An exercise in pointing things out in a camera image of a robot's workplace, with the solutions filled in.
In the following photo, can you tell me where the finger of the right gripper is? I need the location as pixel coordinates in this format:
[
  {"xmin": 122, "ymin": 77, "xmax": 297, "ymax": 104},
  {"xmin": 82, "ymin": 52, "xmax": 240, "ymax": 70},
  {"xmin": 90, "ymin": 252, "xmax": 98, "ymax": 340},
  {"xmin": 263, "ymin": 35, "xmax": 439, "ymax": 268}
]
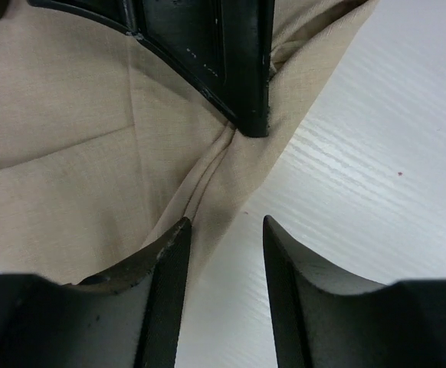
[{"xmin": 29, "ymin": 0, "xmax": 274, "ymax": 138}]

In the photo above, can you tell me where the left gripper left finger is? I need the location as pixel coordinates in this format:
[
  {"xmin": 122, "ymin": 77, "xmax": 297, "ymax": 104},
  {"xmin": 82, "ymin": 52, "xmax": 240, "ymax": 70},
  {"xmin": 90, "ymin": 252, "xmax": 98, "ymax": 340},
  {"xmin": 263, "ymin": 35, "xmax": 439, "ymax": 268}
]
[{"xmin": 0, "ymin": 218, "xmax": 192, "ymax": 367}]

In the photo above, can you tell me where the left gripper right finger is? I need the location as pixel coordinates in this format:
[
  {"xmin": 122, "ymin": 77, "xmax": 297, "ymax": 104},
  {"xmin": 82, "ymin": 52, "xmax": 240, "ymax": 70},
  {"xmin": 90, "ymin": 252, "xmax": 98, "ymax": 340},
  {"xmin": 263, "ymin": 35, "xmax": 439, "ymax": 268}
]
[{"xmin": 263, "ymin": 216, "xmax": 446, "ymax": 367}]

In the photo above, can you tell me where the beige cloth napkin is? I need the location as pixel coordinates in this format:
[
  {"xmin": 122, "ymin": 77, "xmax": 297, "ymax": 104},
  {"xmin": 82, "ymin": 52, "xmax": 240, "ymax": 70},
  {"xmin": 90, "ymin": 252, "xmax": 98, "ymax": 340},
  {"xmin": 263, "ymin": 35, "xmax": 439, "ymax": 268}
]
[{"xmin": 0, "ymin": 0, "xmax": 380, "ymax": 368}]

